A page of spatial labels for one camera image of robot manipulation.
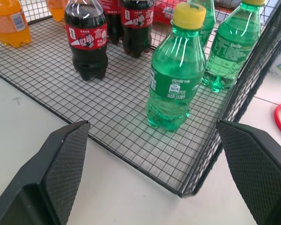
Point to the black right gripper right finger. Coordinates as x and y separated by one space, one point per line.
253 161

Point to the orange soda bottle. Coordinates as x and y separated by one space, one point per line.
57 9
10 23

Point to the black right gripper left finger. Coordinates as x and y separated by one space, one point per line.
49 168

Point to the green soda bottle yellow cap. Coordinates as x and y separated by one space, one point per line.
208 21
234 44
173 77

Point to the dark cola bottle red label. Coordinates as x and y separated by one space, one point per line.
135 25
87 42
112 21

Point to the red snack package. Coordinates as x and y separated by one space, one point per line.
162 11

